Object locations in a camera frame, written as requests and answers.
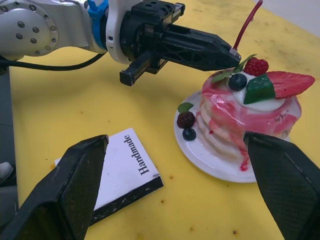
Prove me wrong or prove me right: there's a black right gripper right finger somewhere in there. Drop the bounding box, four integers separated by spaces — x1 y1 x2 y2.
243 131 320 240

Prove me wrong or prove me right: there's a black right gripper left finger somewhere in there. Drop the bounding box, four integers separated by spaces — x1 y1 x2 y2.
0 134 110 240

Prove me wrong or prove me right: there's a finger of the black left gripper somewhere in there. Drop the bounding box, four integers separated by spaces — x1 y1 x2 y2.
159 33 243 73
163 23 233 52

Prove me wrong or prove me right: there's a thin red candle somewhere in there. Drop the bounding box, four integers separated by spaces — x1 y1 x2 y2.
229 0 265 55

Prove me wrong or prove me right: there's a white Handmade matchbox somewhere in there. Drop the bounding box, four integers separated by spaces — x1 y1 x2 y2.
54 127 165 227

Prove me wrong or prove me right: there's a pink glazed layer cake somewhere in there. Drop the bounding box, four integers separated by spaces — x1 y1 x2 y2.
195 53 316 173

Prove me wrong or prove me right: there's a blue wrist clamp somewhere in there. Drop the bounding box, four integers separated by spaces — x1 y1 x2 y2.
87 0 109 54

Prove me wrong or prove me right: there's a green mint leaf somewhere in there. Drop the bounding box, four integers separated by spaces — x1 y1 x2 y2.
177 101 195 113

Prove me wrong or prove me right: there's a dark red raspberry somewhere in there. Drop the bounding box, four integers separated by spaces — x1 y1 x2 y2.
176 111 196 130

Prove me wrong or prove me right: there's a small blueberry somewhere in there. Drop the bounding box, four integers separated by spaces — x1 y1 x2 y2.
182 127 197 141

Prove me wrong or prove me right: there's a yellow table mat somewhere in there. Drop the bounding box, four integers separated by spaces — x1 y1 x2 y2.
8 0 320 240

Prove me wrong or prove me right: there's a white round plate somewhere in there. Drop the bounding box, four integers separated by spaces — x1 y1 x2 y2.
173 91 291 184

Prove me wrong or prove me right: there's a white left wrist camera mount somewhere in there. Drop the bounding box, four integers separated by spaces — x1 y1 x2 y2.
105 0 134 66

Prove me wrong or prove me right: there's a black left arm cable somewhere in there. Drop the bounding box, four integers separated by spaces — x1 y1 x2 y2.
0 51 108 72

